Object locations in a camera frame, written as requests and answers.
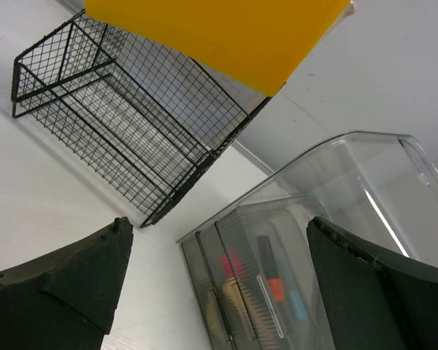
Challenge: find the clear plastic drawer organizer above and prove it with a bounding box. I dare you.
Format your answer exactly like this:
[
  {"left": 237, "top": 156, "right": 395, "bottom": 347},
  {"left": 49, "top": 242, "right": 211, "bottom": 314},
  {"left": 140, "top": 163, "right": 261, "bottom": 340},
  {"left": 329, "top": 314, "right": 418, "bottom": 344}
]
[{"left": 179, "top": 131, "right": 438, "bottom": 349}]

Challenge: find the black orange highlighter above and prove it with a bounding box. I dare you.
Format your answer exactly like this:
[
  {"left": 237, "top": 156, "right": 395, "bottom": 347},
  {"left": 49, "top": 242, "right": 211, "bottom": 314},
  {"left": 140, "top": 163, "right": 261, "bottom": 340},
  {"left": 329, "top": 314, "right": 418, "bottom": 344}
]
[{"left": 256, "top": 236, "right": 285, "bottom": 302}]

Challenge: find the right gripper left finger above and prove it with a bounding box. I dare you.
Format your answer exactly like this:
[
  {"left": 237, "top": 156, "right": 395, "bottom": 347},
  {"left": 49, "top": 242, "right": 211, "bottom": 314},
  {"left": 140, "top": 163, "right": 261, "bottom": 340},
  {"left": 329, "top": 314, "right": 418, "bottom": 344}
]
[{"left": 0, "top": 217, "right": 134, "bottom": 349}]

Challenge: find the black wire mesh basket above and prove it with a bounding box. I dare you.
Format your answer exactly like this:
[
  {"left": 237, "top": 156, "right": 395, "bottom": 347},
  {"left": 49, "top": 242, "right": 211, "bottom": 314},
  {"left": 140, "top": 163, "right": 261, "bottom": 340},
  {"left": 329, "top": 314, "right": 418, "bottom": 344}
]
[{"left": 11, "top": 12, "right": 269, "bottom": 227}]

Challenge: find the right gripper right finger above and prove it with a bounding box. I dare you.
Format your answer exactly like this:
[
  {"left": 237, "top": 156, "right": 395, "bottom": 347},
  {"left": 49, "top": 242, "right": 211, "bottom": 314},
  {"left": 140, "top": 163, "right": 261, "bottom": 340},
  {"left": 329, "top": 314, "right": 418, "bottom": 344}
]
[{"left": 307, "top": 217, "right": 438, "bottom": 349}]

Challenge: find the orange plastic folder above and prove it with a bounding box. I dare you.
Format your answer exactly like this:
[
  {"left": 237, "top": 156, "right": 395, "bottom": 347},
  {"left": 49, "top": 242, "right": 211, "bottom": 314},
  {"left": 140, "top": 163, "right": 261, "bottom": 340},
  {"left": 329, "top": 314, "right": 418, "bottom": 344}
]
[{"left": 85, "top": 0, "right": 355, "bottom": 96}]

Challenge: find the black pink highlighter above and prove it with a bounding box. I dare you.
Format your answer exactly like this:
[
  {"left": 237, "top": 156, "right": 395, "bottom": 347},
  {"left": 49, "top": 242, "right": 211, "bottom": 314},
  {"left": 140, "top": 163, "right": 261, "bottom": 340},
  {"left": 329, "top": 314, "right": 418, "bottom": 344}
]
[{"left": 220, "top": 252, "right": 247, "bottom": 285}]

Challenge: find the blue pastel highlighter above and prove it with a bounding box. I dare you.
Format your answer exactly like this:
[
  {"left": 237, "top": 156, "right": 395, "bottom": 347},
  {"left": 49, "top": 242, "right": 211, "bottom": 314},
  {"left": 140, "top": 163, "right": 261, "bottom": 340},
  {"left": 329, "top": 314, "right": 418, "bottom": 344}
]
[{"left": 277, "top": 258, "right": 308, "bottom": 322}]

